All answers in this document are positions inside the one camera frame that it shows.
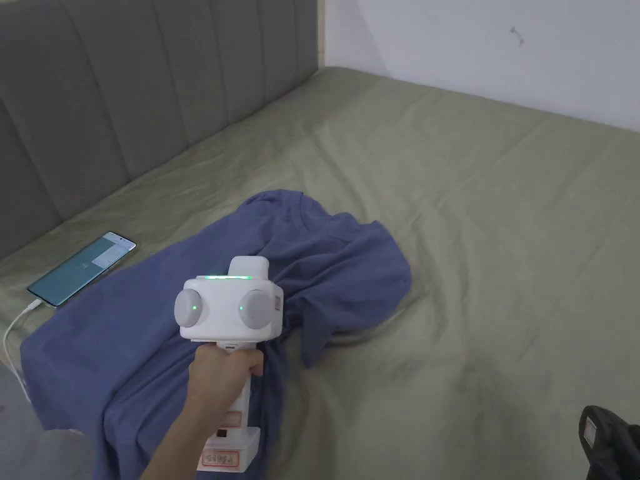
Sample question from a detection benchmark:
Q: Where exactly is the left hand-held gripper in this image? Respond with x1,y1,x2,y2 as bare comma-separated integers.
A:
173,255,285,474

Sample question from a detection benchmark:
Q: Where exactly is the dark blue shirt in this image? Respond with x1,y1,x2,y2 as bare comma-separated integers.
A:
19,189,413,480

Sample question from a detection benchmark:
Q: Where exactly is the person's left forearm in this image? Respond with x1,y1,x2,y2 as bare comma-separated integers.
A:
139,392,236,480

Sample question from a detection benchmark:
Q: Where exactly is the person's left hand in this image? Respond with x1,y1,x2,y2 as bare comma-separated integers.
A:
187,344,266,407

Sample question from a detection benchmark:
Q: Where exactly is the smartphone with lit screen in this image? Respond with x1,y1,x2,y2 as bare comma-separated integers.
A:
26,231,138,308

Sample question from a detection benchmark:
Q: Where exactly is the grey padded headboard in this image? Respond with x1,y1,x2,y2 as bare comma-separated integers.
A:
0,0,321,262

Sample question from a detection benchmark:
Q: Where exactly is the bed with pale green sheet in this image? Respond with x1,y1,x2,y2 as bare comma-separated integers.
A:
0,64,640,480

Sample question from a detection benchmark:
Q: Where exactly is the white charging cable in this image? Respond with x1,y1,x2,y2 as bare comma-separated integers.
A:
2,297,45,407

